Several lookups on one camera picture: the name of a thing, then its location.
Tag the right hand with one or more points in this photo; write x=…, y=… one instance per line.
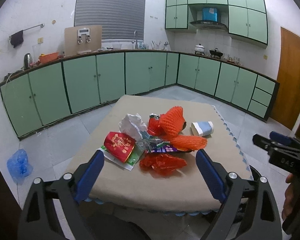
x=289, y=197

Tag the steel electric kettle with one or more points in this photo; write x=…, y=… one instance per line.
x=28, y=61

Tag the blue plastic bag on floor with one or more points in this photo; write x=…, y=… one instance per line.
x=19, y=167

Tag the blue and white paper cup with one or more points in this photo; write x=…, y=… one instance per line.
x=202, y=128

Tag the brown wooden door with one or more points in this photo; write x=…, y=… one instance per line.
x=286, y=108

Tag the white cooking pot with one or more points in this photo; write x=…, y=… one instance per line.
x=199, y=49

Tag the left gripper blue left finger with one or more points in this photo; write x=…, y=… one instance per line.
x=86, y=175

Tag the green upper kitchen cabinets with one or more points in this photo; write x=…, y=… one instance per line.
x=246, y=19

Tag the dark hanging towel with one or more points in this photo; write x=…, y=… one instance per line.
x=17, y=39

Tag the blue snack chip bag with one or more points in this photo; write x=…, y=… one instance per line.
x=164, y=147

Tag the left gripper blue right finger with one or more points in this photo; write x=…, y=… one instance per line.
x=213, y=174

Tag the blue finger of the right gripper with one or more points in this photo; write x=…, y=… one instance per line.
x=263, y=143
x=279, y=138

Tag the grey window blind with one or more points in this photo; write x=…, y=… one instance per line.
x=119, y=19

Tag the red plastic bag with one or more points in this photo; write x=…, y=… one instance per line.
x=162, y=164

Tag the chrome towel bar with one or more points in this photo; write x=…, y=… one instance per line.
x=35, y=26

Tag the green kitchen cabinets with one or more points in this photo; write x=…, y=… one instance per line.
x=246, y=19
x=41, y=96

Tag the orange foam fruit net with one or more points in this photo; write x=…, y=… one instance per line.
x=172, y=122

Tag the cardboard box with dispenser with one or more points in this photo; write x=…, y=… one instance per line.
x=82, y=39

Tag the black wok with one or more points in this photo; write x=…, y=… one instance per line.
x=215, y=53

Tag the chrome sink faucet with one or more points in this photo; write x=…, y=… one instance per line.
x=135, y=40

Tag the orange plastic basin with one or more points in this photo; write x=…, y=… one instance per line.
x=46, y=58

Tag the black range hood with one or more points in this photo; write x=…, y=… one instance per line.
x=213, y=25

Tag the white tissue paper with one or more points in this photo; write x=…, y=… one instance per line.
x=133, y=126

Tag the green lower kitchen cabinets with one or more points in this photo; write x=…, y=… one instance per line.
x=41, y=96

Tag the green and white plastic wrapper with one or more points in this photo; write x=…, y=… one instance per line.
x=131, y=161

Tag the blue vent duct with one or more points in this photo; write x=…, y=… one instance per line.
x=210, y=14

